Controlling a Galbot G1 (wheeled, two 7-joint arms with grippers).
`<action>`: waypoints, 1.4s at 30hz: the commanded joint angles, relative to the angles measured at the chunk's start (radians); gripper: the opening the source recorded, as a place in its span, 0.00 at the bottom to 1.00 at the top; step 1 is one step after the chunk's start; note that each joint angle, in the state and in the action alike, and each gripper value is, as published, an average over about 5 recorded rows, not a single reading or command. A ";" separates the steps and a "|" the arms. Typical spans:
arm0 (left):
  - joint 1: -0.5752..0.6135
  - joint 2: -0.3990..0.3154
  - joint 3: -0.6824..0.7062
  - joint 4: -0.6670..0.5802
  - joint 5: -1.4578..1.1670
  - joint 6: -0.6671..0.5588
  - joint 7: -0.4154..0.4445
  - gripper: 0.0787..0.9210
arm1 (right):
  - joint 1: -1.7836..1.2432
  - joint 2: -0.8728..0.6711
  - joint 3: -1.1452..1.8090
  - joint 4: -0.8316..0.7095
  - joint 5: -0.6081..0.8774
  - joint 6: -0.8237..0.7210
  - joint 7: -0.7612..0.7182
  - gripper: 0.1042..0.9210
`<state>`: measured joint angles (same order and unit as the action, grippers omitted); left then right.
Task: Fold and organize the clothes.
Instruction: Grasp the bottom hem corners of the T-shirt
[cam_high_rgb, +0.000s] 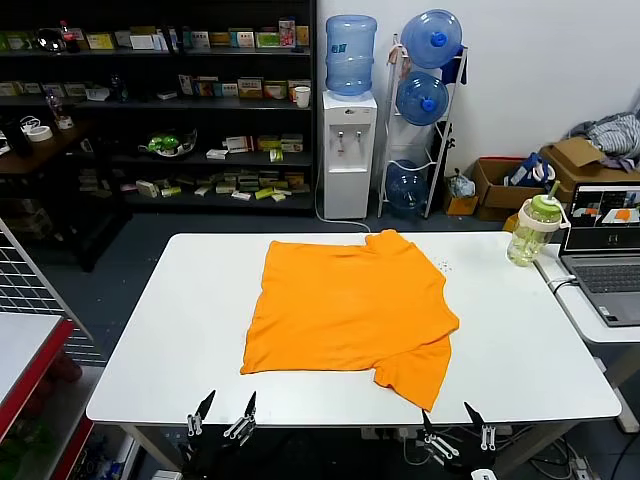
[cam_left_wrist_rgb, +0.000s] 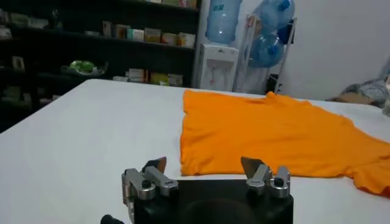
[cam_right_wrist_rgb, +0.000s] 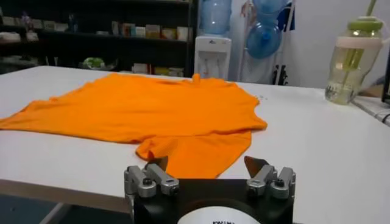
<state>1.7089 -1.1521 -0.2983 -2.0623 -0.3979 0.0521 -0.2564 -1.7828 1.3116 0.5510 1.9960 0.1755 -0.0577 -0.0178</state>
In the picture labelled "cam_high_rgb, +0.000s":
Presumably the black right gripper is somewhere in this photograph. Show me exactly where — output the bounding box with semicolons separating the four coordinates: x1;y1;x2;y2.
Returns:
420;401;501;476

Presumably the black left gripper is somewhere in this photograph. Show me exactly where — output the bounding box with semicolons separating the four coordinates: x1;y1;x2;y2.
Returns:
183;389;258;480

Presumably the orange t-shirt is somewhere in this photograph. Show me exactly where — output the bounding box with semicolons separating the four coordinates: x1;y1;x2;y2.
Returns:
238;228;461;412

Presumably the striped clothes pile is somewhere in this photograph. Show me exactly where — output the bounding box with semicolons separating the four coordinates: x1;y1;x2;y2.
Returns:
567;112;640;174

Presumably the green lid drinking bottle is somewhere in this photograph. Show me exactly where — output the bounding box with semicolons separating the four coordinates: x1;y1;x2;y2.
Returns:
506;180;571;267

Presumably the grey laptop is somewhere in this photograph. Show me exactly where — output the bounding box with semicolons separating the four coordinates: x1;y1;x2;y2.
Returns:
558;180;640;328

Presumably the small yellow box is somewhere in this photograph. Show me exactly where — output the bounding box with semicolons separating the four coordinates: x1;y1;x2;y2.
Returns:
444;193;480;217

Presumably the red edged white cart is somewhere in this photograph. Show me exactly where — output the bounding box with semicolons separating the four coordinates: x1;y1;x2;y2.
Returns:
0;312;96;480

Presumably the open cardboard box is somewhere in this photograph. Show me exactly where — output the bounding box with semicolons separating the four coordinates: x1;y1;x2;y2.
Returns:
470;156;549;222

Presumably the crumpled plastic bag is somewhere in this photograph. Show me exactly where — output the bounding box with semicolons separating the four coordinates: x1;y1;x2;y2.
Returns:
446;168;476;199

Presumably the blue white bag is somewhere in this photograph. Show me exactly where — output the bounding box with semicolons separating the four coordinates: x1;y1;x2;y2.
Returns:
503;152;557;190

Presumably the white red medicine box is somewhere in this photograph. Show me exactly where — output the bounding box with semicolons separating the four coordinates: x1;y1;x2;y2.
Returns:
223;135;256;154

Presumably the green white bowl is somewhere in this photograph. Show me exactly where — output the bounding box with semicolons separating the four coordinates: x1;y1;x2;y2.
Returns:
137;128;199;160

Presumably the white water dispenser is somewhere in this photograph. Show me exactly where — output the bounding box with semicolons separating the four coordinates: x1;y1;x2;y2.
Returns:
321;89;378;220

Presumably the black instrument behind rack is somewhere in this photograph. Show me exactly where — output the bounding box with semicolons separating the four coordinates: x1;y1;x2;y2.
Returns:
430;119;457;191

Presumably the large brown cardboard box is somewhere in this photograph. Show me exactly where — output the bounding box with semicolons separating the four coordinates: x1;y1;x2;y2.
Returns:
540;136;640;204

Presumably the black shelf unit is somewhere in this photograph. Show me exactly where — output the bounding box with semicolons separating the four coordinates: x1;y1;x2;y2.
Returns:
0;0;317;217

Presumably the brown wooden desk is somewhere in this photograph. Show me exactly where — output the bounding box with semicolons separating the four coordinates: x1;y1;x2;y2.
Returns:
0;117;131;274

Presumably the black cylinder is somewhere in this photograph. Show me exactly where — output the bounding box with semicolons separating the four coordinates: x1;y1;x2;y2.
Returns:
8;122;35;156

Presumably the blue water jug with label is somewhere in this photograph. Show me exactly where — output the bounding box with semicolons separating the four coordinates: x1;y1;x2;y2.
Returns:
325;13;378;98

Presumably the cola bottle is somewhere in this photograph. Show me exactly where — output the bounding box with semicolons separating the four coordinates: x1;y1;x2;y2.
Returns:
58;19;81;54

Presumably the shiny dark dome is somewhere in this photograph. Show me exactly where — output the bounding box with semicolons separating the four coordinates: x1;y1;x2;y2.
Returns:
35;27;66;54

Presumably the white laptop cable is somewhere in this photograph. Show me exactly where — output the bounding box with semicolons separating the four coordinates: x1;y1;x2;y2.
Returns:
545;274;579;294

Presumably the white dispenser power cord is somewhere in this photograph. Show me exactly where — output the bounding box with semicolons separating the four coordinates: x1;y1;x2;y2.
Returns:
313;164;374;234

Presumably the white wire grid panel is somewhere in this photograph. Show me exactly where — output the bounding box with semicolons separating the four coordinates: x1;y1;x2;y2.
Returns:
0;217;95;346

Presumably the white wire jug rack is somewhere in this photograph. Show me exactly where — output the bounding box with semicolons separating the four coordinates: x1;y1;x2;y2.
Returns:
377;32;470;219

